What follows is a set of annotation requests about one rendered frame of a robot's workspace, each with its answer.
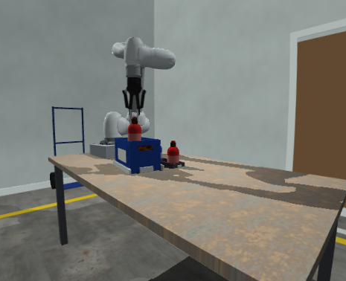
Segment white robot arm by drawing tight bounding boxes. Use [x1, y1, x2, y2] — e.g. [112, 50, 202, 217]
[99, 37, 176, 145]

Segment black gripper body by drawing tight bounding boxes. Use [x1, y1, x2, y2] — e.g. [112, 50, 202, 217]
[126, 77, 142, 95]

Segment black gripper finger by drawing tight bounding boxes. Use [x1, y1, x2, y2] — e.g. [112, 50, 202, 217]
[135, 88, 147, 121]
[122, 88, 133, 121]

